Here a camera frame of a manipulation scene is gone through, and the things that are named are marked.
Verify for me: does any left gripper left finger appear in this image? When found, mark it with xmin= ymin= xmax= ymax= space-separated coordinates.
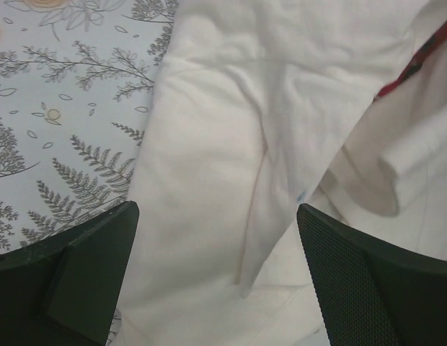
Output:
xmin=0 ymin=201 xmax=139 ymax=345

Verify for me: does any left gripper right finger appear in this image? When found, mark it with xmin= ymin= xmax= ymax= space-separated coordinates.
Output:
xmin=297 ymin=203 xmax=447 ymax=345

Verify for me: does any white Coca-Cola t-shirt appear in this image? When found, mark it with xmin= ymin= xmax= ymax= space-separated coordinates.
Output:
xmin=114 ymin=1 xmax=447 ymax=345

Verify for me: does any floral patterned table mat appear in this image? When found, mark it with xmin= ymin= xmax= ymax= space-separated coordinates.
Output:
xmin=0 ymin=0 xmax=181 ymax=259

